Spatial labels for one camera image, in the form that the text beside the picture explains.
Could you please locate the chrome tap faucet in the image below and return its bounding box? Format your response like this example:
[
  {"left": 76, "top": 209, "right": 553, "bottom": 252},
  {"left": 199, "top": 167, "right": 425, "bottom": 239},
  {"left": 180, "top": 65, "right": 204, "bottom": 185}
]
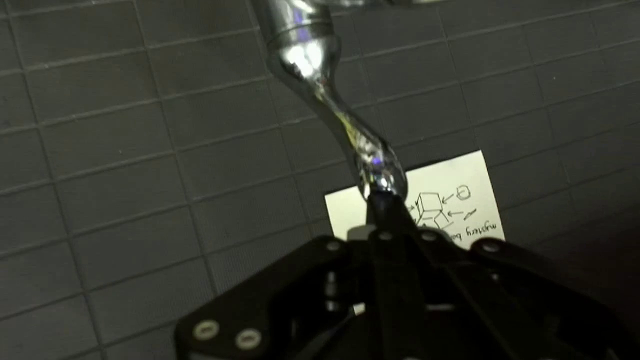
[{"left": 250, "top": 0, "right": 407, "bottom": 199}]

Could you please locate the white paper note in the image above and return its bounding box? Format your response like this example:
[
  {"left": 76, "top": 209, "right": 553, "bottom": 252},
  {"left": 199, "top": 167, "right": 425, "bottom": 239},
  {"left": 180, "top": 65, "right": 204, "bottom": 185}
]
[{"left": 323, "top": 151, "right": 506, "bottom": 251}]

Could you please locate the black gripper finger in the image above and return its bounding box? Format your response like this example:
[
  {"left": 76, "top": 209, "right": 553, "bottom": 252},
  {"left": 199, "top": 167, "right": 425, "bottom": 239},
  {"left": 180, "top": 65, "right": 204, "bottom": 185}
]
[{"left": 368, "top": 192, "right": 425, "bottom": 360}]

